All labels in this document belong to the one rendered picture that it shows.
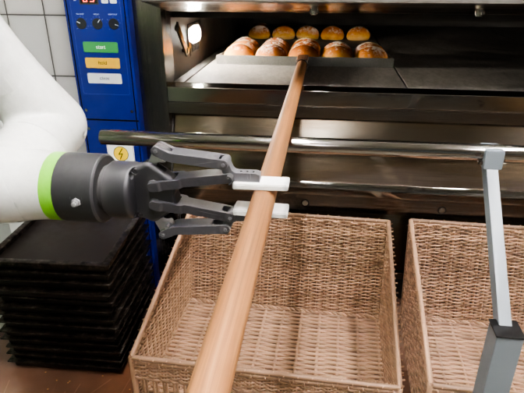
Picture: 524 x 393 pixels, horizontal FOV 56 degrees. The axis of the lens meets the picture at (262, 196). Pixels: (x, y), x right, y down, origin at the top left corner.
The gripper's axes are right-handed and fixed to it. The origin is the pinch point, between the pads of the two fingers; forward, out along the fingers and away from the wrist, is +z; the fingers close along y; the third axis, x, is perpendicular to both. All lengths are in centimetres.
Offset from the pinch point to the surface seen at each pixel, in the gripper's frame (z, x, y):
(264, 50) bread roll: -12, -102, -3
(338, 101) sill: 11, -66, 4
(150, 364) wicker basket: -25, -17, 47
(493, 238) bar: 36.2, -18.4, 13.9
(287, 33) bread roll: -10, -162, -2
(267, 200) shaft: 1.2, 3.5, -1.2
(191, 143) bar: -16.8, -28.2, 2.9
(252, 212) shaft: -0.2, 7.3, -1.3
